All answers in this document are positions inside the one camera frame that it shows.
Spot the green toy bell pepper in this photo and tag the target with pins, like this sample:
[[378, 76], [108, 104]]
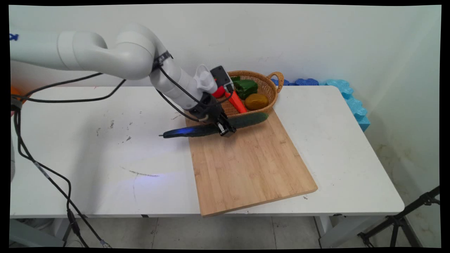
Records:
[[246, 88]]

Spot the red toy tomato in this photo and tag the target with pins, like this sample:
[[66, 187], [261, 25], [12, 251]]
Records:
[[218, 93]]

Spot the wooden cutting board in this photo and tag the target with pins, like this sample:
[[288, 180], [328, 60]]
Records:
[[246, 165]]

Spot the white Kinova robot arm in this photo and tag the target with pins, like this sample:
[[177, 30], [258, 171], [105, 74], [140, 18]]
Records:
[[105, 52]]

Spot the black tripod stand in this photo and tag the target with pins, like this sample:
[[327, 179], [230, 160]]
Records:
[[400, 221]]

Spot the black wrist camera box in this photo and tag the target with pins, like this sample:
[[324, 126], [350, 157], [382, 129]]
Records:
[[222, 77]]

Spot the orange toy carrot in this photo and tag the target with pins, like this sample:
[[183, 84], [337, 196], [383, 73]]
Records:
[[237, 103]]

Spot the orange object behind table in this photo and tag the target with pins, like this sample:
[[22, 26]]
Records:
[[15, 92]]

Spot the grey table leg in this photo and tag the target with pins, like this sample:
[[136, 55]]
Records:
[[58, 230]]

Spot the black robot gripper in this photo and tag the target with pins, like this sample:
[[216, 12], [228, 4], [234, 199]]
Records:
[[206, 107]]

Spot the blue foam padding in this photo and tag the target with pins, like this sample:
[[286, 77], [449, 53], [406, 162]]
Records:
[[355, 105]]

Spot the dark green toy cucumber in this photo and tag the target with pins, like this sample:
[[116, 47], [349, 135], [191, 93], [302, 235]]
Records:
[[186, 132]]

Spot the white table leg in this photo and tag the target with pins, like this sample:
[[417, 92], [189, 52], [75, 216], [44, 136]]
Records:
[[330, 230]]

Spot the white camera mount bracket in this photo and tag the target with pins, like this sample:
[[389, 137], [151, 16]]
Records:
[[204, 79]]

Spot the brown toy potato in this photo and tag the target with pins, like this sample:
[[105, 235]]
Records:
[[256, 101]]

